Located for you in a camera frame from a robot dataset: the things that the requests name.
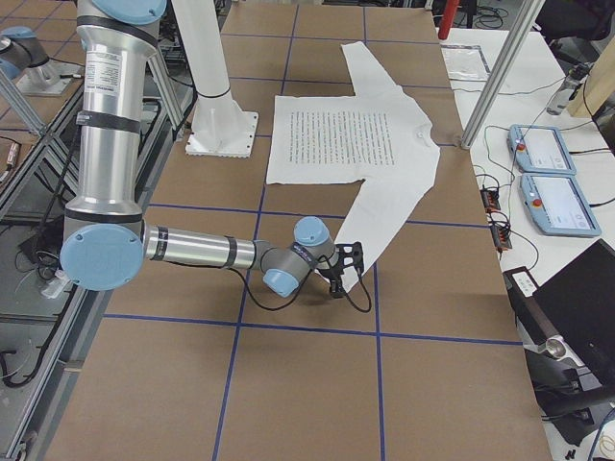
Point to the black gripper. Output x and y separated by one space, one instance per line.
330 275

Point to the white long-sleeve printed shirt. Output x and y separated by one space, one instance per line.
379 136

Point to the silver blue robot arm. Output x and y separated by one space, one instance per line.
106 239

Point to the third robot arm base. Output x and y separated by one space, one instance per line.
24 58

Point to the black box white label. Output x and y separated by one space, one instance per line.
521 287

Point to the silver metal cup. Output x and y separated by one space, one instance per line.
555 348

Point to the lower blue teach pendant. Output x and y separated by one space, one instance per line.
557 206

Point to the blue teach pendant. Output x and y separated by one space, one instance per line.
540 149
557 206

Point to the black laptop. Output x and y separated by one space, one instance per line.
579 301

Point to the upper blue teach pendant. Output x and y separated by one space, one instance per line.
540 149

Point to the clear plastic bag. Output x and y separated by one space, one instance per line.
465 62

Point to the white power strip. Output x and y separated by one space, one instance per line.
58 284

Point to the red cylinder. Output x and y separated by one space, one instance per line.
447 19

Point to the water bottle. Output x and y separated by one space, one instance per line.
568 88

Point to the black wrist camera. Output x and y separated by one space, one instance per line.
350 255

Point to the white central mounting pedestal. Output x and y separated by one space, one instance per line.
219 126

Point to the aluminium frame post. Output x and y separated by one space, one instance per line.
512 45

